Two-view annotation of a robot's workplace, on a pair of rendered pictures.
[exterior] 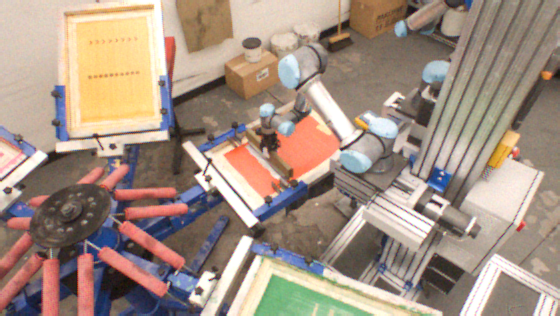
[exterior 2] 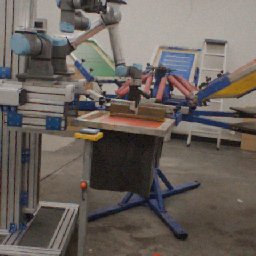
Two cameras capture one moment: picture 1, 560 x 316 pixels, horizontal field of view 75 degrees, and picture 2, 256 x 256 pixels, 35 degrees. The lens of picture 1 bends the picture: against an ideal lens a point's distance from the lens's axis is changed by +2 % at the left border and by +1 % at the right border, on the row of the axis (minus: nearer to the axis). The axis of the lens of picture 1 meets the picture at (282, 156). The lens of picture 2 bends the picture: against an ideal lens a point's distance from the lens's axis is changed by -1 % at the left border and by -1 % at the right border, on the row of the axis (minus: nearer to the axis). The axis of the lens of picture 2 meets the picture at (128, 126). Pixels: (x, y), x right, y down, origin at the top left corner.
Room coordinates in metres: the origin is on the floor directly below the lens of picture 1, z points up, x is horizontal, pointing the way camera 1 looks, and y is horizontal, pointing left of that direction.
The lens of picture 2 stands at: (3.52, -1.93, 1.42)
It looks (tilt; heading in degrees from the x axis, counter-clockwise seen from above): 10 degrees down; 138
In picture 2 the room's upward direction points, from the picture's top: 5 degrees clockwise
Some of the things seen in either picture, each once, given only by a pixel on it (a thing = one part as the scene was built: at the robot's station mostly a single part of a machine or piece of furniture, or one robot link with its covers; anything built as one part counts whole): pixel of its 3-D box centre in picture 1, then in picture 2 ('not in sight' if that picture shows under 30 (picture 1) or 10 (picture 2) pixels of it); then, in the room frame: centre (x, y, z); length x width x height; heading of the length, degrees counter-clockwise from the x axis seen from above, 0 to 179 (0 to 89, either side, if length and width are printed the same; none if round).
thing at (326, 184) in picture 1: (312, 182); not in sight; (1.32, -0.17, 0.79); 0.46 x 0.09 x 0.33; 125
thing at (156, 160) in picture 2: not in sight; (156, 156); (1.64, 0.05, 0.74); 0.46 x 0.04 x 0.42; 125
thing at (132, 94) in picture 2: (270, 139); (135, 93); (1.35, 0.06, 1.14); 0.09 x 0.08 x 0.12; 35
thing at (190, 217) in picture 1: (223, 195); not in sight; (1.19, 0.33, 0.89); 1.24 x 0.06 x 0.06; 125
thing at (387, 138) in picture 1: (380, 136); (58, 47); (1.04, -0.41, 1.42); 0.13 x 0.12 x 0.14; 133
